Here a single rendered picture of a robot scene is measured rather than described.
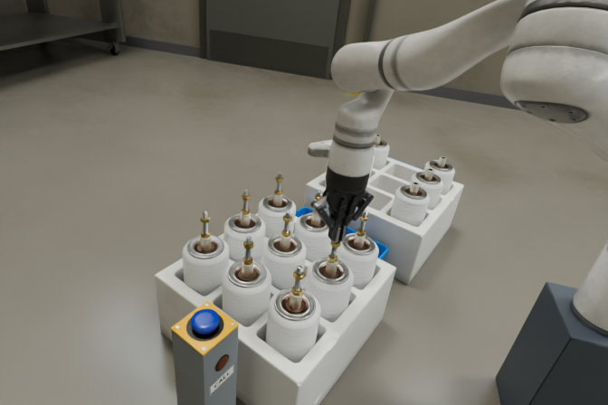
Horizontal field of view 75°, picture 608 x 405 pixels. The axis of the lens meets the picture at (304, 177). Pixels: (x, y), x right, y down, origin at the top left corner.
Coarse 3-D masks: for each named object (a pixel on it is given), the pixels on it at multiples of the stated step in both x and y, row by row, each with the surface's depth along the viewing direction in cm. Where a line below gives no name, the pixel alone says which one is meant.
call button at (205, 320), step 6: (198, 312) 59; (204, 312) 59; (210, 312) 59; (192, 318) 58; (198, 318) 58; (204, 318) 58; (210, 318) 58; (216, 318) 58; (192, 324) 57; (198, 324) 57; (204, 324) 57; (210, 324) 57; (216, 324) 57; (198, 330) 56; (204, 330) 56; (210, 330) 57
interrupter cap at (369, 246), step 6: (348, 234) 92; (354, 234) 92; (348, 240) 90; (366, 240) 91; (372, 240) 91; (348, 246) 88; (354, 246) 89; (366, 246) 89; (372, 246) 89; (354, 252) 86; (360, 252) 87; (366, 252) 87; (372, 252) 88
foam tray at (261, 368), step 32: (160, 288) 86; (192, 288) 83; (352, 288) 87; (384, 288) 92; (160, 320) 91; (320, 320) 79; (352, 320) 80; (256, 352) 71; (320, 352) 72; (352, 352) 89; (256, 384) 75; (288, 384) 69; (320, 384) 77
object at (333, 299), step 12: (312, 264) 82; (312, 276) 79; (312, 288) 79; (324, 288) 77; (336, 288) 77; (348, 288) 79; (324, 300) 79; (336, 300) 79; (348, 300) 83; (324, 312) 80; (336, 312) 80
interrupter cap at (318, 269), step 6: (324, 258) 84; (318, 264) 82; (324, 264) 82; (342, 264) 83; (312, 270) 80; (318, 270) 80; (324, 270) 81; (342, 270) 81; (348, 270) 81; (318, 276) 79; (324, 276) 79; (330, 276) 80; (336, 276) 80; (342, 276) 80; (348, 276) 80; (324, 282) 78; (330, 282) 78; (336, 282) 78; (342, 282) 78
